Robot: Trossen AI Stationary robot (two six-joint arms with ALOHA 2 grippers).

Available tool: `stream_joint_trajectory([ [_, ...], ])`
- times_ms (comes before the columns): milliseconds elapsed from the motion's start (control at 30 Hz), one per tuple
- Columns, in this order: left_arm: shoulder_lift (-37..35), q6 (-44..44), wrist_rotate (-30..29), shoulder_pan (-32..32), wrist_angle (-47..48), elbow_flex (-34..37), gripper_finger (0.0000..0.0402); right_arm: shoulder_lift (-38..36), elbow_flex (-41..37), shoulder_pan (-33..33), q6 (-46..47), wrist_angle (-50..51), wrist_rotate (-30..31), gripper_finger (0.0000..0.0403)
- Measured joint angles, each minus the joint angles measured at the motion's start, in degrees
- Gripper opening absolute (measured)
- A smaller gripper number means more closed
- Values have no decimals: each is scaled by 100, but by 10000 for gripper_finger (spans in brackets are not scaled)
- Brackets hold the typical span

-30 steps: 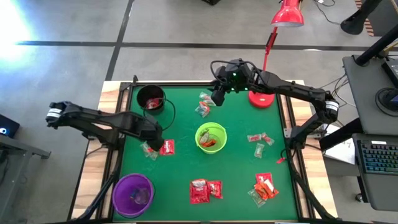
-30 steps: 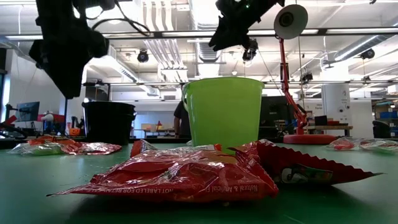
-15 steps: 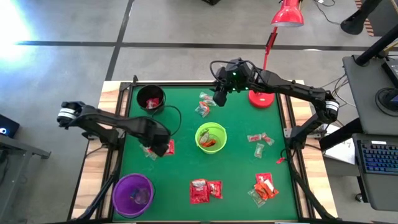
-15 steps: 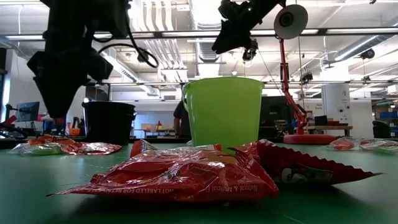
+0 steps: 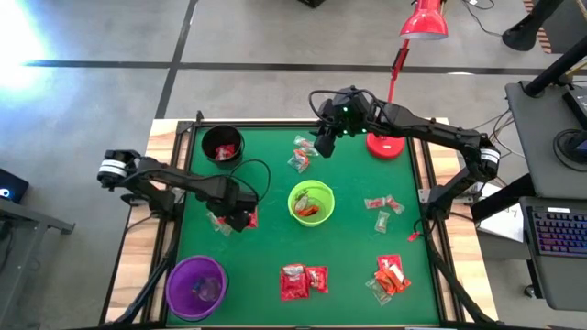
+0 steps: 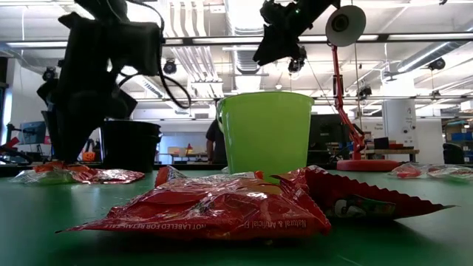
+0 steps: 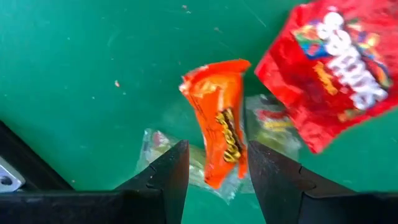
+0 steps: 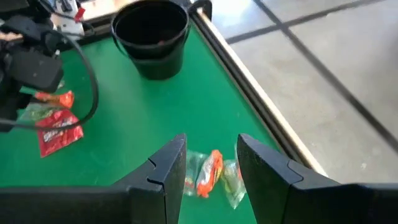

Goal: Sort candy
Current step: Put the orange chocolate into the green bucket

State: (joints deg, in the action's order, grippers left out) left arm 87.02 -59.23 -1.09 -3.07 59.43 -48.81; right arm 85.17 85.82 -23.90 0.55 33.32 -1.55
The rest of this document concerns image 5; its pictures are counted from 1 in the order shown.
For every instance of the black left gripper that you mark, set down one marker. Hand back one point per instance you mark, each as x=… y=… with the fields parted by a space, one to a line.
x=222 y=194

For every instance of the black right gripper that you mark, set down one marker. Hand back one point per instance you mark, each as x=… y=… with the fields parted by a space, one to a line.
x=357 y=114

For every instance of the large red candy bag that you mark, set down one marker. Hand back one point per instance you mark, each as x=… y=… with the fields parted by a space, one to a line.
x=293 y=289

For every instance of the clear green candy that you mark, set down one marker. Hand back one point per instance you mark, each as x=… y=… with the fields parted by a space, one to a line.
x=377 y=293
x=381 y=221

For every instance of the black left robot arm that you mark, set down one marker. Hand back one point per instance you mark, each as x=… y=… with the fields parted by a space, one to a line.
x=174 y=176

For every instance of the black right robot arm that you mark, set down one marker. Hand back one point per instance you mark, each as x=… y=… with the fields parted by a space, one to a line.
x=435 y=130

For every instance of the green table mat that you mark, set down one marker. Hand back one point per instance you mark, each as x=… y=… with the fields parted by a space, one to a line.
x=257 y=256

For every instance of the green plastic bucket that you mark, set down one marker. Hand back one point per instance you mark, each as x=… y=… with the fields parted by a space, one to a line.
x=323 y=192

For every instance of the black plastic bucket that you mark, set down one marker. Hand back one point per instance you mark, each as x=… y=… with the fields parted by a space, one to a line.
x=223 y=137

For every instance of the purple plastic bucket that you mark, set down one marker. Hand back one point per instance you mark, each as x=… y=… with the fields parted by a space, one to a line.
x=183 y=293

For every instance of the red desk lamp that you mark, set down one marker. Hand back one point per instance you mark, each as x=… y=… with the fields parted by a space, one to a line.
x=424 y=23

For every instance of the white paper sheet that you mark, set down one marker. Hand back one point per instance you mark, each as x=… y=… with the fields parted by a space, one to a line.
x=504 y=224

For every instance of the gray metal desk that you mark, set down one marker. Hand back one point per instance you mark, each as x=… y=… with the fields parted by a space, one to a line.
x=27 y=220

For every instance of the gray desk top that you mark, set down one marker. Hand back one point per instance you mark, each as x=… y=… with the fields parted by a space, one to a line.
x=541 y=151

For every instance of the black stand base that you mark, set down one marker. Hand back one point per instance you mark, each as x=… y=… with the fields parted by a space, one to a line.
x=523 y=34

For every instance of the black device with light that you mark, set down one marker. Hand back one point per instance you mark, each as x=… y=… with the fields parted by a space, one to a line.
x=11 y=185

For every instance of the black stand pole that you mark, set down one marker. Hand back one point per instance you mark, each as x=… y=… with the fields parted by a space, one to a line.
x=557 y=69

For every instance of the black round base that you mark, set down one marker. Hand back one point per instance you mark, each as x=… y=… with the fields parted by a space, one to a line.
x=571 y=146

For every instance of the black computer keyboard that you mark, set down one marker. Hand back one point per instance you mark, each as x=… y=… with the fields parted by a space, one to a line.
x=557 y=231

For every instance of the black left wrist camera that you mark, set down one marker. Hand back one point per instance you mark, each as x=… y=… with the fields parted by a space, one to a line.
x=248 y=202

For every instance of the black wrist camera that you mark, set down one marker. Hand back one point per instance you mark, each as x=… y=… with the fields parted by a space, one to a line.
x=325 y=112
x=248 y=202

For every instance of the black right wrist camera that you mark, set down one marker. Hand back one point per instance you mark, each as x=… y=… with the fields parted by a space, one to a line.
x=325 y=112

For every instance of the black table frame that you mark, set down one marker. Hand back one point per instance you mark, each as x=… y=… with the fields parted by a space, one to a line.
x=257 y=123

